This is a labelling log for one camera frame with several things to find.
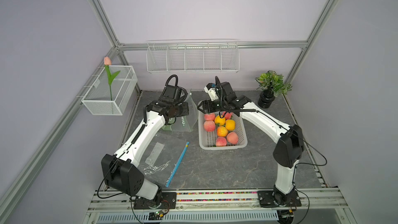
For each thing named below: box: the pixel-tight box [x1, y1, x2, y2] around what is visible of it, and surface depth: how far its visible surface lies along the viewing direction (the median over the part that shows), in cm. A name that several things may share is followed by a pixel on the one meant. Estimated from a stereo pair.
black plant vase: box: [257, 89, 276, 109], surface depth 108 cm
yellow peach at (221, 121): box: [214, 115, 226, 126], surface depth 98 cm
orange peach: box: [216, 125, 229, 137], surface depth 93 cm
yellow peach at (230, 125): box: [224, 119, 236, 131], surface depth 96 cm
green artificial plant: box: [254, 70, 293, 97], surface depth 93 cm
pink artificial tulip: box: [103, 56, 121, 101], surface depth 81 cm
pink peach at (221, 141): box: [215, 136, 227, 147], surface depth 88 cm
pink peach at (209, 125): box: [203, 119, 216, 132], surface depth 96 cm
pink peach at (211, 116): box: [204, 112, 216, 121], surface depth 100 cm
